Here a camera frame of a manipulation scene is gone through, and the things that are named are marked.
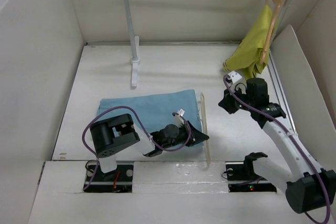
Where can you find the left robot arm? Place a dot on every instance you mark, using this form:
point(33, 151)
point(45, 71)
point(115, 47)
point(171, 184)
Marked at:
point(113, 135)

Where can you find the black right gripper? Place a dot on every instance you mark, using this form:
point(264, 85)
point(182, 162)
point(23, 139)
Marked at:
point(227, 103)

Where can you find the wooden hanger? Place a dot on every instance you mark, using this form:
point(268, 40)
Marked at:
point(275, 14)

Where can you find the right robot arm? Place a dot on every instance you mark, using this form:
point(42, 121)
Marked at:
point(306, 184)

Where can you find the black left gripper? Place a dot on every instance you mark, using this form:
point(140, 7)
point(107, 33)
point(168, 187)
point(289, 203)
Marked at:
point(196, 136)

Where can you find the yellow-green garment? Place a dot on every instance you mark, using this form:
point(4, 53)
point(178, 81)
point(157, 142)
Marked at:
point(247, 55)

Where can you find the white plastic hanger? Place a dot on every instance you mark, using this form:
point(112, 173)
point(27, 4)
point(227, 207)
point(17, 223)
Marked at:
point(203, 120)

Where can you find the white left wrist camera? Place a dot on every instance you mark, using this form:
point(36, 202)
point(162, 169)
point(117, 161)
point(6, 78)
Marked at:
point(178, 117)

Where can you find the light blue trousers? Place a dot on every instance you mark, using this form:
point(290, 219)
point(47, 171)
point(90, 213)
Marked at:
point(152, 112)

